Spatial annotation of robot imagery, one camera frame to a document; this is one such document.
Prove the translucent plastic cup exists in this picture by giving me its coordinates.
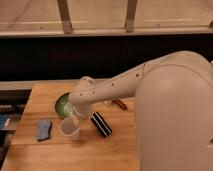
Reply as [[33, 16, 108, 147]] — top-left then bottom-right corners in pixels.
[[60, 117, 80, 141]]

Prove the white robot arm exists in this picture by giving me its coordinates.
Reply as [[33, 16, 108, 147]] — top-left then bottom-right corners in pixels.
[[69, 51, 213, 171]]

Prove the green ceramic bowl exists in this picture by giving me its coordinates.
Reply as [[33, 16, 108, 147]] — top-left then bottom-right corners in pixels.
[[55, 93, 73, 119]]

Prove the black white striped box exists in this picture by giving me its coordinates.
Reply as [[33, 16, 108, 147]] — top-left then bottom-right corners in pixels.
[[90, 112, 112, 138]]

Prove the blue sponge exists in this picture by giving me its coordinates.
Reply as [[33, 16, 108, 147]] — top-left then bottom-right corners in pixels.
[[37, 119, 52, 141]]

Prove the right metal post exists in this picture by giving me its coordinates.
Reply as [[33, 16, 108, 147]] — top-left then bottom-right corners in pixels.
[[125, 0, 137, 32]]

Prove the metal post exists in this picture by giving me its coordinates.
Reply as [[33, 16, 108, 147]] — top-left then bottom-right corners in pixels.
[[57, 0, 73, 34], [125, 0, 137, 32]]

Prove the left metal post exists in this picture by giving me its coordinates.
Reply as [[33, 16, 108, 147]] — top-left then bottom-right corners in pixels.
[[57, 0, 73, 34]]

